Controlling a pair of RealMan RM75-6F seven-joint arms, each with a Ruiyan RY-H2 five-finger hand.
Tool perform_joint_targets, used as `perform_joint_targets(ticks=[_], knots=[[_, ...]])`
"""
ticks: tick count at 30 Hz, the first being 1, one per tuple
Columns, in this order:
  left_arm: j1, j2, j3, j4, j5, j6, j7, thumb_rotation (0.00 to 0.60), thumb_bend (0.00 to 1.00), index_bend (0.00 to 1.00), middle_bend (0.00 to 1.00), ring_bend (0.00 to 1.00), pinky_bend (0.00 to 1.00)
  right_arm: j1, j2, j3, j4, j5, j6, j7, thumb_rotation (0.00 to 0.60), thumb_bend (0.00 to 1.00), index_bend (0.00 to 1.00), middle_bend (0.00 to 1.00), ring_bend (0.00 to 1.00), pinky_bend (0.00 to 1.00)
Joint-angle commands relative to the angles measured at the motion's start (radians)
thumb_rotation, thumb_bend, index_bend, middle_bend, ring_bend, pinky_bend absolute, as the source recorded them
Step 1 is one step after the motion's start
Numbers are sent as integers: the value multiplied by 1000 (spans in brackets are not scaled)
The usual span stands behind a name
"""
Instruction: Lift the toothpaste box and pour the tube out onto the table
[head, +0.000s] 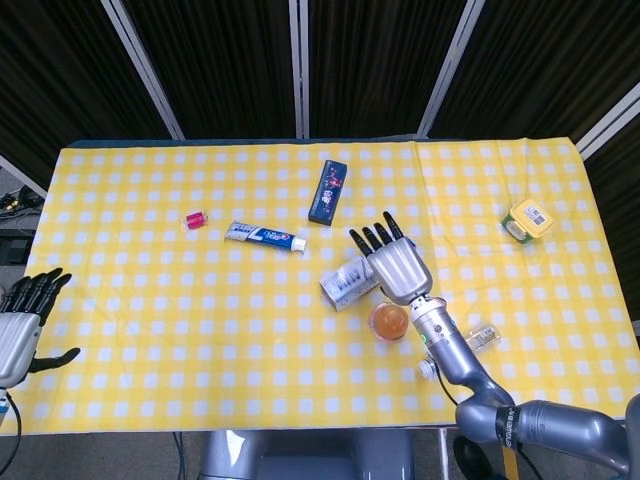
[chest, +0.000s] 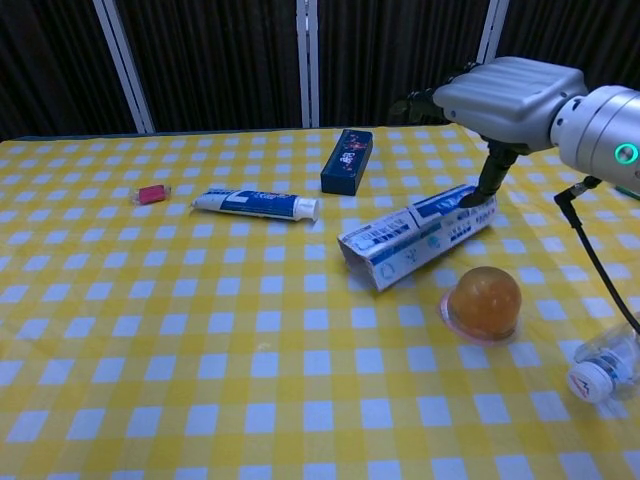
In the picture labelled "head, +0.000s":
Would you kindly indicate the small pink candy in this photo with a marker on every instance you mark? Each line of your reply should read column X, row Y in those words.
column 194, row 219

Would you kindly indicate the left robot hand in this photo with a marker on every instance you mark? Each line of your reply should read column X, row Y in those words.
column 15, row 340

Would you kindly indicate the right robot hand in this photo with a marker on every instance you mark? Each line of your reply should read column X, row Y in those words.
column 397, row 267

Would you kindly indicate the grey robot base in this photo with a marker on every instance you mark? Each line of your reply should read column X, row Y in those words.
column 305, row 455

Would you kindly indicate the white blue toothpaste box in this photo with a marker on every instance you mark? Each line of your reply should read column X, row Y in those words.
column 347, row 282

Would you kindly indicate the orange jelly cup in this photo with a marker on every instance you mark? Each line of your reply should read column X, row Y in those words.
column 389, row 322

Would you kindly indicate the clear plastic bottle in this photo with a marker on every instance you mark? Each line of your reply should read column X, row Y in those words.
column 482, row 337

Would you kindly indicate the white blue toothpaste tube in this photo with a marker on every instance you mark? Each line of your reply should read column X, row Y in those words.
column 265, row 236

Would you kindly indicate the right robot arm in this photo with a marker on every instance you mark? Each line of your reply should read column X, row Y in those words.
column 480, row 380

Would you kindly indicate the dark blue long box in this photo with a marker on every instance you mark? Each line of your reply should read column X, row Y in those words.
column 329, row 191

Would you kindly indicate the black folding screen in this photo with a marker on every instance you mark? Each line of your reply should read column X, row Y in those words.
column 320, row 65

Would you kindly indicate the yellow green lidded container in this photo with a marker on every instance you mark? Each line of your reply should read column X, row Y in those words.
column 529, row 221

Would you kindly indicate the yellow white checkered tablecloth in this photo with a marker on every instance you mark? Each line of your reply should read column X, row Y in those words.
column 200, row 325

